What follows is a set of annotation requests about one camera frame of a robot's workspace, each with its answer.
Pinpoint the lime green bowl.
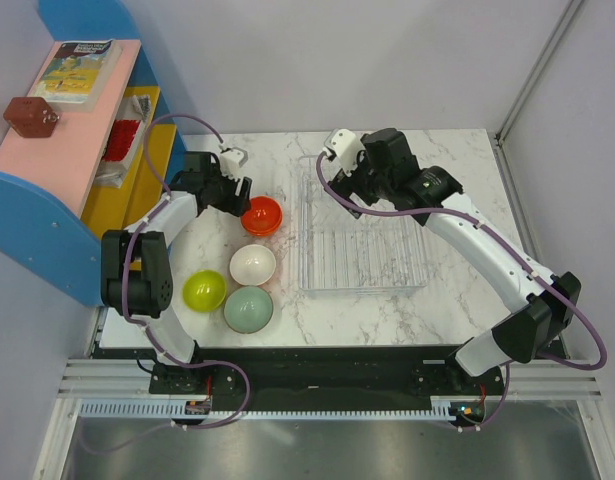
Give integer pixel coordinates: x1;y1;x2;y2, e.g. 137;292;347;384
182;270;227;313

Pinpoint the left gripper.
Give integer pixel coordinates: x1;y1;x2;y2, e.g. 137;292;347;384
204;164;251;218

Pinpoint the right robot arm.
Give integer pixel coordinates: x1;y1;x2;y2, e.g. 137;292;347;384
323;128;581;394

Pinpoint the illustrated book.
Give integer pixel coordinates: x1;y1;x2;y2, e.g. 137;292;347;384
30;39;122;112

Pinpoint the clear wire dish rack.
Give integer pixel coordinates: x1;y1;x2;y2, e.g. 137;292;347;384
296;155;433;295

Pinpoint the white slotted cable duct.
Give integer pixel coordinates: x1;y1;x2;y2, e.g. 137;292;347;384
78;399;456;421

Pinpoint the aluminium frame rail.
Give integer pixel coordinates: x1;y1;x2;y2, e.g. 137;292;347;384
34;313;615;479

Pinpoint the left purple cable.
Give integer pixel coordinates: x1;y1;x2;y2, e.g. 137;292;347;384
76;113;253;455

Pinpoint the brown perforated box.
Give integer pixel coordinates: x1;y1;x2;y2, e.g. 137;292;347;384
3;97;58;139

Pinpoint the blue pink yellow shelf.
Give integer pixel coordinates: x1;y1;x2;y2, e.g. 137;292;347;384
0;1;169;306

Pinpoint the white bowl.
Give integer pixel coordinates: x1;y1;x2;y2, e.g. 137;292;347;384
229;244;277;286

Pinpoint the pale green bowl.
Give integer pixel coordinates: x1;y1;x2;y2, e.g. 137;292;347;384
224;286;274;334

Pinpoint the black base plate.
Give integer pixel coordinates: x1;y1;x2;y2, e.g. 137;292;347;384
149;346;503;410

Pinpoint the red white brush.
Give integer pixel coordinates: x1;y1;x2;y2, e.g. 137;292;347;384
94;95;152;188

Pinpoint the purple cable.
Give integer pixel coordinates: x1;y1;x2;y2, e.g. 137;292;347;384
76;113;253;455
316;149;609;434

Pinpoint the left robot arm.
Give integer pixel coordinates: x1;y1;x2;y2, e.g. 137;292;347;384
101;148;252;393

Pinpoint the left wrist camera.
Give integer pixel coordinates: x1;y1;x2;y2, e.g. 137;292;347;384
218;147;248;180

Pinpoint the orange bowl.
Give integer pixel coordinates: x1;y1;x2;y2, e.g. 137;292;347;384
242;221;282;237
241;196;283;225

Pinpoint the aluminium corner post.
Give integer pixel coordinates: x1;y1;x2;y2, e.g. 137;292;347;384
493;0;586;148

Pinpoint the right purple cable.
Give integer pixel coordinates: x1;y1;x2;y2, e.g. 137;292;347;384
316;149;609;434

